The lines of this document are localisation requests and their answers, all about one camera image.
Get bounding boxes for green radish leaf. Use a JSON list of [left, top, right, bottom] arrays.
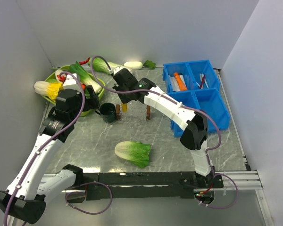
[[143, 60, 156, 70]]

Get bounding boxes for clear acrylic holder brown ends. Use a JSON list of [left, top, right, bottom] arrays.
[[116, 104, 151, 122]]

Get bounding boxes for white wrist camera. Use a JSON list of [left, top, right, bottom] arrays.
[[113, 66, 124, 75], [63, 75, 80, 91]]

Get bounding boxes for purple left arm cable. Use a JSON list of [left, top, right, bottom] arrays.
[[3, 72, 86, 226]]

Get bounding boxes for white toothbrush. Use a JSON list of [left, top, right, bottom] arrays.
[[199, 73, 208, 89]]

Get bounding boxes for aluminium frame rail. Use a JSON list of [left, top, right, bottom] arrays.
[[3, 170, 273, 226]]

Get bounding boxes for blue four-compartment bin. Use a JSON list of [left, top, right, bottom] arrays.
[[163, 60, 230, 130]]

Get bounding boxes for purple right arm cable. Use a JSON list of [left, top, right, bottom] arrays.
[[91, 56, 222, 177]]

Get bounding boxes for light green tray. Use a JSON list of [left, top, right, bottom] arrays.
[[41, 65, 106, 117]]

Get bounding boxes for dark green mug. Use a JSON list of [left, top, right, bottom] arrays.
[[95, 103, 117, 123]]

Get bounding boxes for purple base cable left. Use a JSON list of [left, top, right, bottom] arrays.
[[65, 181, 112, 215]]

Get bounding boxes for yellow napa cabbage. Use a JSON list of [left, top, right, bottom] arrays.
[[34, 81, 63, 103]]

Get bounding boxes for green napa cabbage front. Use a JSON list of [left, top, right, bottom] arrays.
[[114, 141, 151, 168]]

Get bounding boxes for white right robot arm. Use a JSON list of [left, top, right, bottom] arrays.
[[111, 66, 221, 188]]

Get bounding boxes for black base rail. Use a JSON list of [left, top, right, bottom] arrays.
[[83, 171, 224, 201]]

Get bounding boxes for long green napa cabbage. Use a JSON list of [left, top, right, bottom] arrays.
[[92, 57, 133, 74]]

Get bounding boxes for red chili pepper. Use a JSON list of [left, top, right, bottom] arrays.
[[79, 58, 90, 65]]

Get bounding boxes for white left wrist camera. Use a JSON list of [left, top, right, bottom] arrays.
[[63, 75, 80, 91]]

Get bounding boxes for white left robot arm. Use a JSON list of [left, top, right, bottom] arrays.
[[0, 86, 100, 224]]

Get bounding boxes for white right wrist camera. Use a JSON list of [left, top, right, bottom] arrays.
[[113, 66, 124, 75]]

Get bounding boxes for white radish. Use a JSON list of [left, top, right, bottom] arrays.
[[124, 61, 143, 70]]

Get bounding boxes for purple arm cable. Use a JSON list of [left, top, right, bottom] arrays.
[[91, 56, 222, 177], [3, 72, 86, 226]]

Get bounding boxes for green bok choy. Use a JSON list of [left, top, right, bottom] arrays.
[[69, 62, 102, 94]]

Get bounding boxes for white toothpaste tube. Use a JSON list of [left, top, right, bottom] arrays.
[[170, 77, 181, 92]]

